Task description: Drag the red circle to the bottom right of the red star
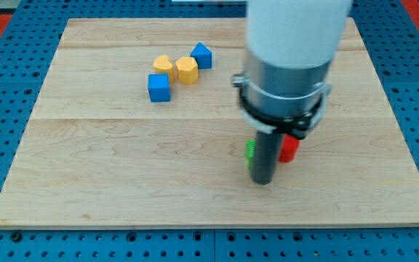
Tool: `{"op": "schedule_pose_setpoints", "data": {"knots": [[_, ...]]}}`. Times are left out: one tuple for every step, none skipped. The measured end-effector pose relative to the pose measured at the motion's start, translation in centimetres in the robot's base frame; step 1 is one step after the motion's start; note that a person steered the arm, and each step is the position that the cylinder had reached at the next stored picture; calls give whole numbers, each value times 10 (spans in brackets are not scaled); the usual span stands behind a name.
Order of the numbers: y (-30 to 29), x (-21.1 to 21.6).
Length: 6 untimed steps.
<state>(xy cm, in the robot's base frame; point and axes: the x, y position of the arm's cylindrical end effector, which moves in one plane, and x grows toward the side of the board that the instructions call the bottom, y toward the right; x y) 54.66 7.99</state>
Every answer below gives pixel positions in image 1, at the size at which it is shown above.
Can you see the green block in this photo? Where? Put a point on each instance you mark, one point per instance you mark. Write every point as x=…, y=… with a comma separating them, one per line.
x=249, y=152

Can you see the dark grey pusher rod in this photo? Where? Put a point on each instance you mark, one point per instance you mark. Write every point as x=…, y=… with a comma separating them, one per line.
x=264, y=162

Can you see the yellow heart block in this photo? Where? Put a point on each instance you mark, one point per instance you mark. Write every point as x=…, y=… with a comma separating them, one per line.
x=163, y=65

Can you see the red block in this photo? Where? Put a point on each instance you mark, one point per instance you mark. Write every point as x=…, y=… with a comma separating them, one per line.
x=289, y=149

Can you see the yellow hexagon block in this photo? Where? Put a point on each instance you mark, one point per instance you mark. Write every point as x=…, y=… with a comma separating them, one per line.
x=187, y=70

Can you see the blue cube block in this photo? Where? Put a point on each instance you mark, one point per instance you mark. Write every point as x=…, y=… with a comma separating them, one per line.
x=158, y=88

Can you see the blue triangle block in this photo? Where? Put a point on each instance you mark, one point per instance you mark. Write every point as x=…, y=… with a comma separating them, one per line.
x=202, y=56

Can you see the wooden board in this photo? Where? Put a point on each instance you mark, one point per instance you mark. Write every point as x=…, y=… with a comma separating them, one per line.
x=98, y=154

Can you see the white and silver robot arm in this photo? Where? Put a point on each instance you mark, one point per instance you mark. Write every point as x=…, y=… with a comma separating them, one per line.
x=289, y=46

